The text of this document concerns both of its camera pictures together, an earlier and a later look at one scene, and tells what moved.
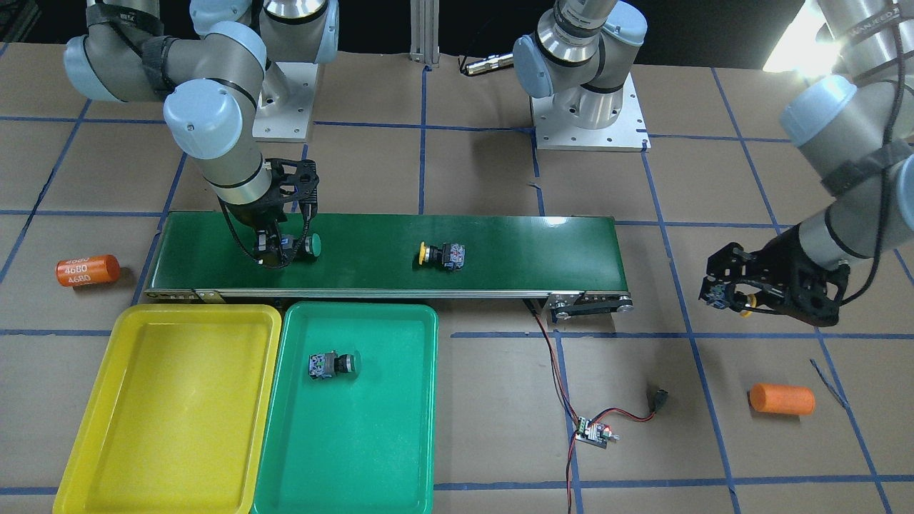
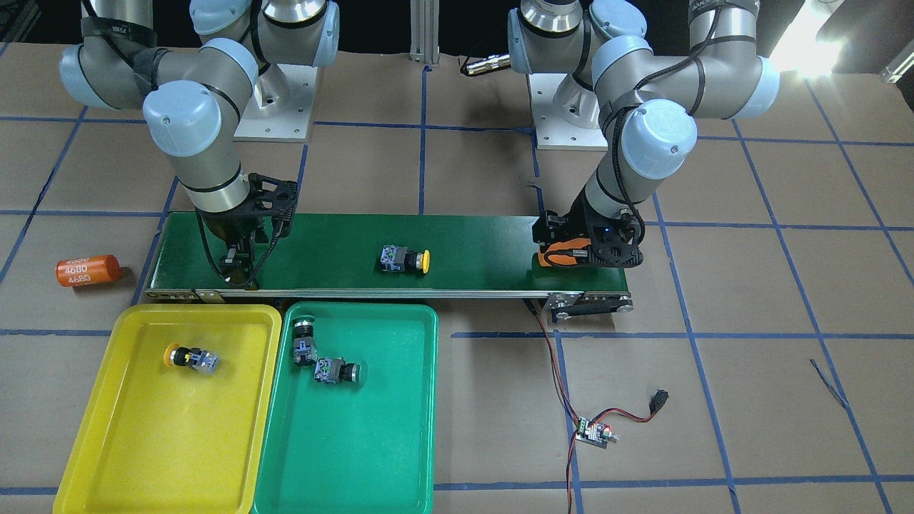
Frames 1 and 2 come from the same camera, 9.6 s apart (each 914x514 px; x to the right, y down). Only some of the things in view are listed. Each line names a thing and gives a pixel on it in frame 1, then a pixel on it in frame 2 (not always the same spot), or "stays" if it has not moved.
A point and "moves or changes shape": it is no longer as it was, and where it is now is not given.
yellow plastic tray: x=175 y=417 stays
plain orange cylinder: x=779 y=398 to x=561 y=245
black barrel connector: x=657 y=399 stays
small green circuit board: x=595 y=434 stays
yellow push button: x=451 y=255 to x=196 y=358
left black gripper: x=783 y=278 to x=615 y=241
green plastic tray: x=365 y=445 stays
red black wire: x=572 y=405 stays
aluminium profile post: x=424 y=32 stays
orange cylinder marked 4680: x=88 y=270 stays
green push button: x=330 y=364 moves or changes shape
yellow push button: x=752 y=301 to x=399 y=259
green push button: x=312 y=243 to x=304 y=350
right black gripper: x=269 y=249 to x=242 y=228
